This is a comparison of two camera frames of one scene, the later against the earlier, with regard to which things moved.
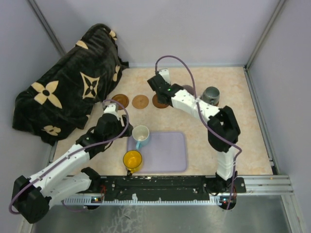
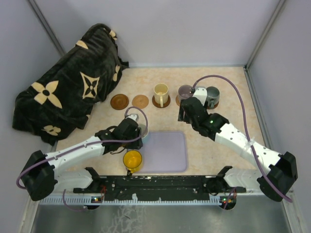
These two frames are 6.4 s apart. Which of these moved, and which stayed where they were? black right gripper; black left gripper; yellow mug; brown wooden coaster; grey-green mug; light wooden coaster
Moved: black left gripper; black right gripper
Stayed: grey-green mug; brown wooden coaster; light wooden coaster; yellow mug
